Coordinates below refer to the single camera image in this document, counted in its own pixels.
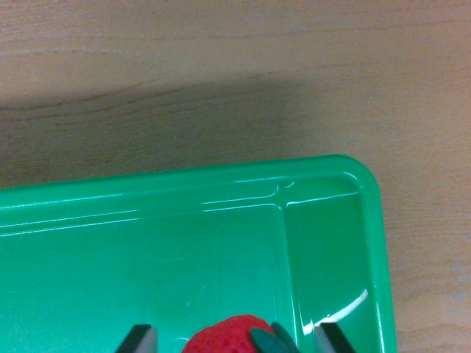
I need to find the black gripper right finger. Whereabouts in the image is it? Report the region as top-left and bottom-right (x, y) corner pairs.
(314, 321), (358, 353)

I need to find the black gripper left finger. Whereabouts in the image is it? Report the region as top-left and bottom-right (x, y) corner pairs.
(114, 323), (159, 353)

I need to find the red toy strawberry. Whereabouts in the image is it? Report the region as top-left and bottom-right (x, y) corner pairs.
(181, 313), (302, 353)

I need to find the green plastic bin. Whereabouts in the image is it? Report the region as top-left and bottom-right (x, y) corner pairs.
(0, 154), (400, 353)

